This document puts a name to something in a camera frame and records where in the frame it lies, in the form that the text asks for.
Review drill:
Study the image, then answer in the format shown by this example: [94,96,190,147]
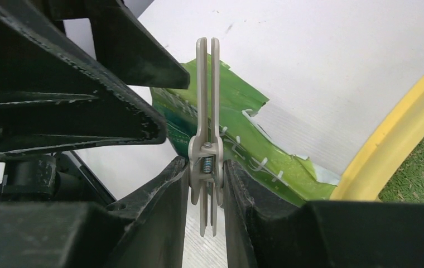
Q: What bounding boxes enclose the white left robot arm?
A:
[0,1,190,205]

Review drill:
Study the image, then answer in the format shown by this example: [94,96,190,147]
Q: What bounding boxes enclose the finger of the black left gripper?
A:
[47,1,190,89]
[0,1,167,157]

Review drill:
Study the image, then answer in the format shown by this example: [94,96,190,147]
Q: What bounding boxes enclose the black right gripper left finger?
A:
[0,156,188,267]

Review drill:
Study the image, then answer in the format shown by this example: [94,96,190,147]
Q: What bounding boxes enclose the green cat litter bag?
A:
[150,60,339,205]

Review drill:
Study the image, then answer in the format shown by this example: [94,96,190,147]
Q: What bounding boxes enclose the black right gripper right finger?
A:
[224,160,424,267]

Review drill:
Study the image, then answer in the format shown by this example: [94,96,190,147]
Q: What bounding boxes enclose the yellow litter box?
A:
[330,76,424,201]

